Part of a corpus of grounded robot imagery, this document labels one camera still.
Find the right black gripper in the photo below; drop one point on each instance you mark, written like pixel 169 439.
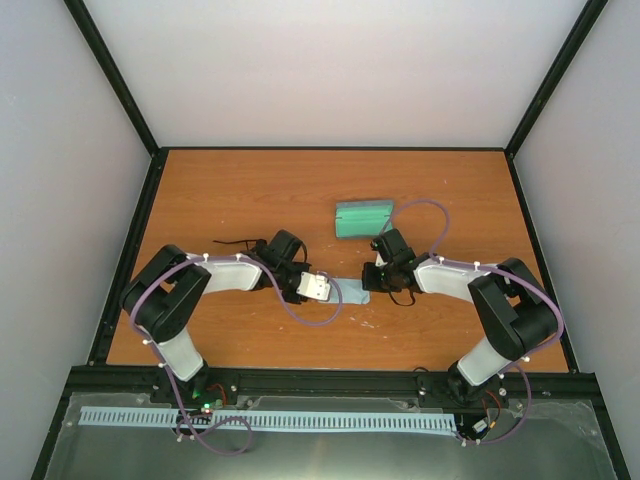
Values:
pixel 368 280

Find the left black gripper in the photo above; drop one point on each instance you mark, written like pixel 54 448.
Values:
pixel 294 299

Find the light blue cleaning cloth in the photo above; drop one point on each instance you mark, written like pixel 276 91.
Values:
pixel 348 291

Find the black sunglasses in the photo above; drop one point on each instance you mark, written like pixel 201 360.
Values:
pixel 235 244

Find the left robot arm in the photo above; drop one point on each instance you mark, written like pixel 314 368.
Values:
pixel 161 299

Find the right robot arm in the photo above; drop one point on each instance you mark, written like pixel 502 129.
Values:
pixel 516 315

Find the left controller board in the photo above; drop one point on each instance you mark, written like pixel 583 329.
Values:
pixel 209 400

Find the right controller connector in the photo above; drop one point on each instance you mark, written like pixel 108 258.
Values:
pixel 477 425

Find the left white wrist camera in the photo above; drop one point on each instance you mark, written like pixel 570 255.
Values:
pixel 314 286

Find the black enclosure frame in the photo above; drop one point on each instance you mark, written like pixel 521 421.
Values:
pixel 78 10

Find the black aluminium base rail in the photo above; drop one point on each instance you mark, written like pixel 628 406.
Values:
pixel 427 389

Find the light blue cable duct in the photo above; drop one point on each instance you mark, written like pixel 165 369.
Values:
pixel 273 421

